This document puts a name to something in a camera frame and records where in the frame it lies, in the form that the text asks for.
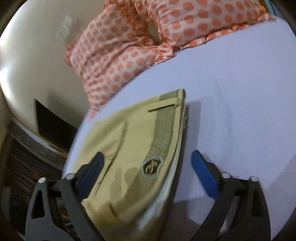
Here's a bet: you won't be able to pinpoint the black bedside panel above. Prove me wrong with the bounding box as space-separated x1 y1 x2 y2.
35 99 78 152

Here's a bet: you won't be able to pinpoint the khaki pants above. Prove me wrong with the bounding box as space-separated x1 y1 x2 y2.
72 89 186 240

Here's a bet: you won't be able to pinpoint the dark wooden side table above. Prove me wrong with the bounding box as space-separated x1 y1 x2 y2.
4 115 69 172

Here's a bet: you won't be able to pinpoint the left polka dot pillow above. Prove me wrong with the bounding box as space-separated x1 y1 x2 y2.
65 1 174 118

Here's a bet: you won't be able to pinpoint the right polka dot pillow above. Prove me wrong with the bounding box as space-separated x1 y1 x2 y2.
133 0 275 49

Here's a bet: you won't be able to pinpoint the white wall socket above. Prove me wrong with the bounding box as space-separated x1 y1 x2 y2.
56 15 76 44

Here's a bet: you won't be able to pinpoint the polka dot pillow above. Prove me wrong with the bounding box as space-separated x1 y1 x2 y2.
133 0 275 49
65 1 174 118

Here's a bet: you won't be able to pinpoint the white bed sheet mattress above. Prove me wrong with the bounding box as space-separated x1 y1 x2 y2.
62 16 296 241

